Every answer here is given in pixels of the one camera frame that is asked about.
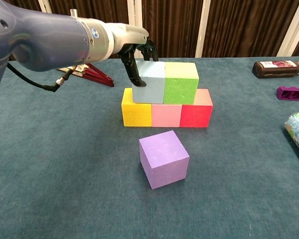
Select red and white folding fan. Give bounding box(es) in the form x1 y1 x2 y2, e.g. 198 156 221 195
56 63 115 88

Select yellow foam cube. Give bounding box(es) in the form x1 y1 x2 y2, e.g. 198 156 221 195
121 88 153 127

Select red foam cube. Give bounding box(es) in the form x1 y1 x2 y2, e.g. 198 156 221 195
179 89 214 128

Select pink foam cube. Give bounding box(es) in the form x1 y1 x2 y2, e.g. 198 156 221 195
151 103 183 127

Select purple plastic block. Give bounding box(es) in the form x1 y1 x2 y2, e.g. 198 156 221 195
276 86 299 101

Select dark brown curtain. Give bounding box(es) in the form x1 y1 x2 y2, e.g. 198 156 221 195
4 0 299 58

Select light blue foam cube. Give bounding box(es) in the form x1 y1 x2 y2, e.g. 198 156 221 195
131 60 166 105

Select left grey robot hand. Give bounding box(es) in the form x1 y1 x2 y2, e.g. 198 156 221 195
109 22 159 88

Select brown bottle with white cap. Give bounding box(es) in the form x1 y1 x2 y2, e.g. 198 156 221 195
252 60 299 79

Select purple foam cube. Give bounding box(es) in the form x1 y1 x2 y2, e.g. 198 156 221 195
139 130 190 190

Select white frame post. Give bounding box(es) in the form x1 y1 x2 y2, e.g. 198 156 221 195
37 0 53 13
195 0 216 58
127 0 144 59
276 0 299 57

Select green foam cube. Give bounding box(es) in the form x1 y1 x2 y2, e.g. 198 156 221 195
162 62 200 105

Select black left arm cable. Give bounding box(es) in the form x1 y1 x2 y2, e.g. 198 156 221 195
6 62 77 93

